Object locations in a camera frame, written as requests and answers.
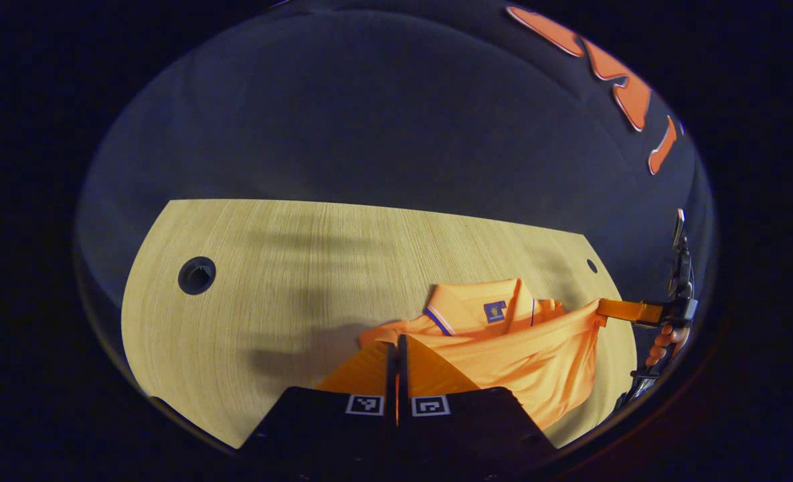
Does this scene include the orange polo T-shirt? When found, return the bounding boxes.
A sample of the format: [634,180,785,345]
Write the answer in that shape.
[358,278,608,431]

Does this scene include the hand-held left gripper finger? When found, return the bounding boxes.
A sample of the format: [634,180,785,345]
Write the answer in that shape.
[396,335,559,464]
[239,341,398,464]

